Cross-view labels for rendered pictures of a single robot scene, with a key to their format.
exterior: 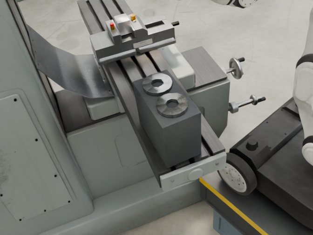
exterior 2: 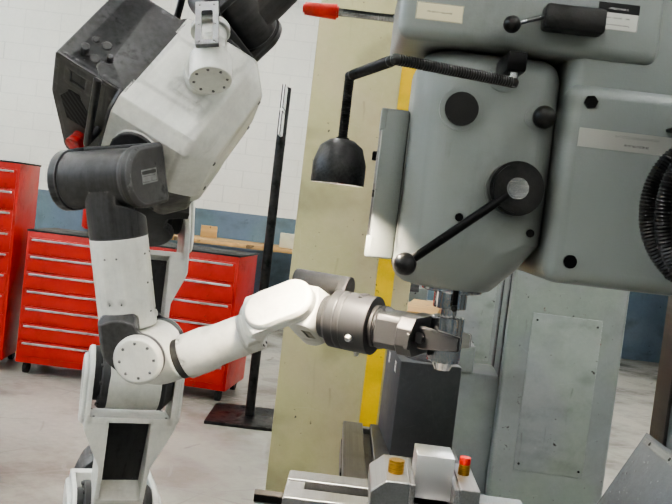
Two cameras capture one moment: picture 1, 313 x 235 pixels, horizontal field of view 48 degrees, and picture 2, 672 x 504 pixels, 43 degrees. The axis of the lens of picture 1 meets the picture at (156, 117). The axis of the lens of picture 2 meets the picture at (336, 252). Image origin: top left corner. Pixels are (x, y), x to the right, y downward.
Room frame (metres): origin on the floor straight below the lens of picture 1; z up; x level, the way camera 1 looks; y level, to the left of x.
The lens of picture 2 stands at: (2.47, 0.23, 1.40)
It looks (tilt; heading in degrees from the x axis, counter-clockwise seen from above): 3 degrees down; 195
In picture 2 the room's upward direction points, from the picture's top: 7 degrees clockwise
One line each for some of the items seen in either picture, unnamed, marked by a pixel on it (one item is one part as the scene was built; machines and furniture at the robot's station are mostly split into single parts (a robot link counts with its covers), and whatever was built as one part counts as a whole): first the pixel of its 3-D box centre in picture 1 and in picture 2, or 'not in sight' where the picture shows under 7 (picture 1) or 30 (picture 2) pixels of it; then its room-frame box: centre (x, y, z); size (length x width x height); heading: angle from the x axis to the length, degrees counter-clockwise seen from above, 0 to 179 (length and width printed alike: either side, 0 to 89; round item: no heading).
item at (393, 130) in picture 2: not in sight; (386, 184); (1.28, -0.03, 1.44); 0.04 x 0.04 x 0.21; 15
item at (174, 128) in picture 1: (166, 116); (417, 395); (0.75, -0.03, 1.04); 0.22 x 0.12 x 0.20; 19
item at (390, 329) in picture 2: not in sight; (386, 329); (1.24, -0.01, 1.23); 0.13 x 0.12 x 0.10; 170
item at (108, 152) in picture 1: (147, 126); not in sight; (1.26, 0.05, 0.44); 0.80 x 0.30 x 0.60; 105
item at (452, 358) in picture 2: not in sight; (445, 341); (1.26, 0.08, 1.23); 0.05 x 0.05 x 0.06
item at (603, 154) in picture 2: not in sight; (602, 191); (1.21, 0.26, 1.47); 0.24 x 0.19 x 0.26; 15
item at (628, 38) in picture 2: not in sight; (514, 30); (1.25, 0.12, 1.68); 0.34 x 0.24 x 0.10; 105
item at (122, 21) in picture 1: (122, 24); (431, 471); (1.29, 0.08, 1.05); 0.06 x 0.05 x 0.06; 14
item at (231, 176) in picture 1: (235, 174); not in sight; (0.86, -0.31, 0.50); 0.20 x 0.05 x 0.20; 35
